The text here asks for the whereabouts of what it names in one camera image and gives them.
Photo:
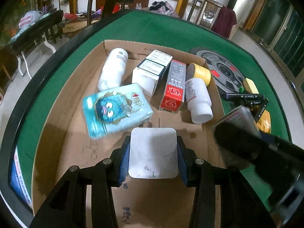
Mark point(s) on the black side table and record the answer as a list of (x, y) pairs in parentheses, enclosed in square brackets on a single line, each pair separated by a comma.
[(45, 28)]

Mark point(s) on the maroon cloth on chair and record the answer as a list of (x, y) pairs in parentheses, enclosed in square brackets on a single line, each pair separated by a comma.
[(224, 22)]

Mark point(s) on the white standing air conditioner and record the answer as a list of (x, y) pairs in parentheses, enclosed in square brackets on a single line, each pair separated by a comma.
[(240, 0)]

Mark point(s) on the white pill bottle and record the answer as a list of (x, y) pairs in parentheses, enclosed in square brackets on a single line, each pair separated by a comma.
[(198, 101), (113, 70)]

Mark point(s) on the white red plastic bag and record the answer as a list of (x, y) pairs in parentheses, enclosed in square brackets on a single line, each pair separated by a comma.
[(29, 18)]

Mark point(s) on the white small carton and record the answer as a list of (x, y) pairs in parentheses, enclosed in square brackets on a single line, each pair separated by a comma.
[(147, 74)]

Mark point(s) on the pile of clothes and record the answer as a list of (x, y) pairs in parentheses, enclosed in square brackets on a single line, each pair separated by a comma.
[(163, 8)]

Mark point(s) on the wooden chair with carving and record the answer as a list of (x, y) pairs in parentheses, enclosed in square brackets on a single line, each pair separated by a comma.
[(208, 11)]

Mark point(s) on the brown cardboard box tray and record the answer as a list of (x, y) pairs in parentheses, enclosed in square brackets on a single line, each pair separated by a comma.
[(65, 142)]

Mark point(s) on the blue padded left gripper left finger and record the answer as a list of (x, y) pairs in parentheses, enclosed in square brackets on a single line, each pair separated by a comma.
[(65, 205)]

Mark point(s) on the black marker purple cap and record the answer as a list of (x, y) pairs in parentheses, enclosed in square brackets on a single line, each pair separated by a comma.
[(235, 96)]

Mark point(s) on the cream rounded plastic case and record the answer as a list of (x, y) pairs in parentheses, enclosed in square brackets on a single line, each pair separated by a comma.
[(250, 86)]

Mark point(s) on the blue cartoon tissue pack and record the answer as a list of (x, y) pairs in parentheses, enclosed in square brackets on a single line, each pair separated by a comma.
[(115, 110)]

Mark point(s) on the white square adapter box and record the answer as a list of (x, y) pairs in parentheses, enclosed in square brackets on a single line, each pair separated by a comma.
[(153, 153)]

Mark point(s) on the window with green grille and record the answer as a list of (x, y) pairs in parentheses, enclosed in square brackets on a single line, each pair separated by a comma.
[(278, 28)]

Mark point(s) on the red white medicine box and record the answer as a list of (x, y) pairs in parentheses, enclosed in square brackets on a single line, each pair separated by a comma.
[(173, 96)]

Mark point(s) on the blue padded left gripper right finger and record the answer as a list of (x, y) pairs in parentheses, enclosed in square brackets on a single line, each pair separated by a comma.
[(240, 205)]

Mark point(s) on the black marker green cap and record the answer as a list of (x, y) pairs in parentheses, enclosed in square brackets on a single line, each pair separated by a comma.
[(241, 89)]

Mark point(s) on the round grey mahjong table hub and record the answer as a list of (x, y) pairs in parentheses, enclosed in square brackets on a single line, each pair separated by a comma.
[(226, 76)]

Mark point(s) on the black marker gold band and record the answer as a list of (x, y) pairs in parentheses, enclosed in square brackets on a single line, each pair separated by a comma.
[(253, 104)]

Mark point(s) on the clear packet with red part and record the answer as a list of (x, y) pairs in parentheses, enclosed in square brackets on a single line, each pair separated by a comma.
[(238, 122)]

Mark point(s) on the yellow tape roll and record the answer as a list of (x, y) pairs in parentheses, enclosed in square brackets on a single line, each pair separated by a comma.
[(197, 71)]

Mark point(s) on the yellow padded envelope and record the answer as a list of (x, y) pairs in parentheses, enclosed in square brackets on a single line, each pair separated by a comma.
[(264, 123)]

